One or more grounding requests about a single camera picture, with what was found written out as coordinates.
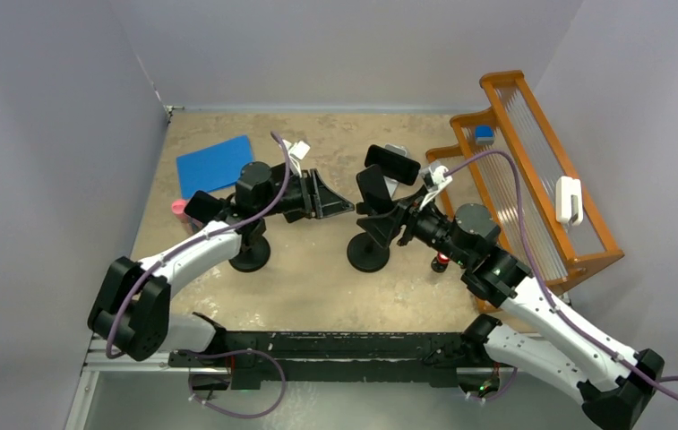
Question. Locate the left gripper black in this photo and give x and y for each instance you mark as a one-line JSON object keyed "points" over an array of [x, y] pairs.
{"points": [[316, 199]]}

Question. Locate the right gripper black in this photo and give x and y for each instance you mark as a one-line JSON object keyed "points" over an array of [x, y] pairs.
{"points": [[383, 227]]}

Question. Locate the black phone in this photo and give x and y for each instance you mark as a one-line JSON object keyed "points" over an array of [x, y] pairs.
{"points": [[376, 199], [408, 171]]}

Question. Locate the black round-base pole stand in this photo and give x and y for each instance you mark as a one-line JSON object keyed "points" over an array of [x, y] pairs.
{"points": [[365, 255]]}

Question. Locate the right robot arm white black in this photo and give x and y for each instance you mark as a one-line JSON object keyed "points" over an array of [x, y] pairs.
{"points": [[607, 378]]}

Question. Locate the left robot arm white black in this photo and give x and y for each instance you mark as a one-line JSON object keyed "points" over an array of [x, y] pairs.
{"points": [[132, 309]]}

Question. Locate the silver phone stand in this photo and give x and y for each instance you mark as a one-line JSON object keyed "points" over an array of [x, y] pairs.
{"points": [[392, 187]]}

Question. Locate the black folding phone stand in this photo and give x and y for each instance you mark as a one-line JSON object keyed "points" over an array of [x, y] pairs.
{"points": [[296, 214]]}

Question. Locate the black phone on silver stand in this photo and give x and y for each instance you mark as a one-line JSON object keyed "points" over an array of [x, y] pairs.
{"points": [[408, 171]]}

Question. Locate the black round-base stand left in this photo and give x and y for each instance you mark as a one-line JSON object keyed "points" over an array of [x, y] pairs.
{"points": [[254, 254]]}

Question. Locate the purple-cased phone on stand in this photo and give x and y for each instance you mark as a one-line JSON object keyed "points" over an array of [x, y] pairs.
{"points": [[203, 208]]}

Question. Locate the blue small block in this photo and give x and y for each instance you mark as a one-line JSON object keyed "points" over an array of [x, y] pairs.
{"points": [[483, 135]]}

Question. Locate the orange wooden rack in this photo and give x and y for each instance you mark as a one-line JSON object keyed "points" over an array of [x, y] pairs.
{"points": [[517, 184]]}

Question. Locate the pink cup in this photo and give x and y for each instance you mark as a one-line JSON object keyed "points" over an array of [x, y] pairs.
{"points": [[178, 209]]}

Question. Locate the white clip on rack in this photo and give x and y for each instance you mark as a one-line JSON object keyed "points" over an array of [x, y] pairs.
{"points": [[568, 201]]}

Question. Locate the black base frame rail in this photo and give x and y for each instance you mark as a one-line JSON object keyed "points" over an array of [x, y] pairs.
{"points": [[249, 358]]}

